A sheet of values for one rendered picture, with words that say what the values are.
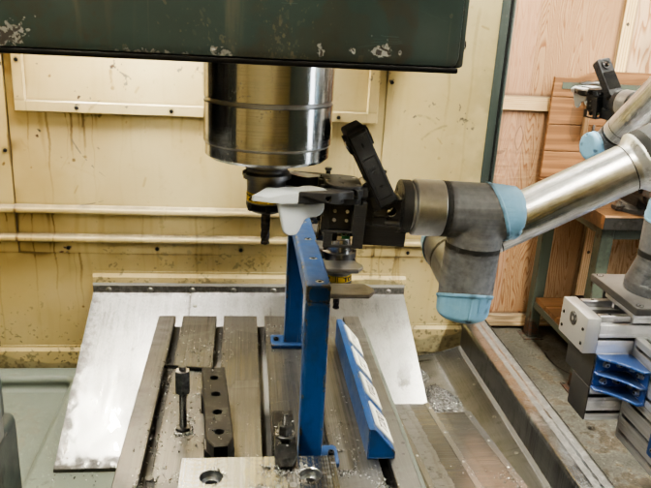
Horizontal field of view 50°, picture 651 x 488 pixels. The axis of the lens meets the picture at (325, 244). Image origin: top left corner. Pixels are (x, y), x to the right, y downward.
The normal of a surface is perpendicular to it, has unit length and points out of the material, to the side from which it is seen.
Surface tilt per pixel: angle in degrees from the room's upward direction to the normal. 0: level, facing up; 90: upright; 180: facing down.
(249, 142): 90
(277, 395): 0
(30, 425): 0
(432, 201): 62
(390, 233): 90
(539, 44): 90
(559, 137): 90
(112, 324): 25
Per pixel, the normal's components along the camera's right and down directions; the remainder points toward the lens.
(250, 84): -0.17, 0.30
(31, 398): 0.05, -0.95
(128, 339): 0.09, -0.73
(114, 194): 0.10, 0.31
